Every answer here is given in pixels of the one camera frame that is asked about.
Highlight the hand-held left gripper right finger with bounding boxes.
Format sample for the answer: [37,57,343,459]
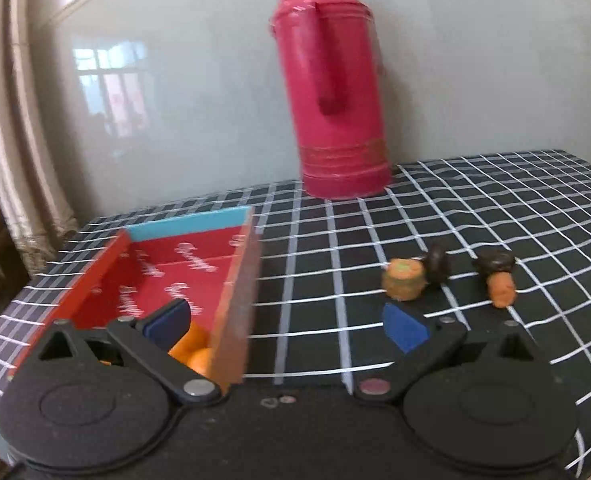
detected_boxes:
[353,302,536,405]

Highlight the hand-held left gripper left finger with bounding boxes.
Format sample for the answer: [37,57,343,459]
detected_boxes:
[38,299,223,405]

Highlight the green cardboard box red inside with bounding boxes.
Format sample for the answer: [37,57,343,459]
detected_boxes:
[8,205,262,387]

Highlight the tan cylindrical fruit piece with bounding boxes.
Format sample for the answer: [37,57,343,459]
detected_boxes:
[381,258,427,302]

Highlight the dark chestnut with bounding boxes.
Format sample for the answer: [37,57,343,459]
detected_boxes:
[472,249,517,276]
[424,243,453,289]

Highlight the black white checked tablecloth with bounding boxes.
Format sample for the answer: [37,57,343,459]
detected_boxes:
[0,149,591,480]

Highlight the orange carrot piece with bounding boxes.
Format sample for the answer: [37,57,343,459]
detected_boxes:
[488,270,517,307]

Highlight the red thermos flask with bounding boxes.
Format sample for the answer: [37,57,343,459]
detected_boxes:
[270,0,394,200]

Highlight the beige curtain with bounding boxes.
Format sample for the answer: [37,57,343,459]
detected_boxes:
[0,0,82,262]

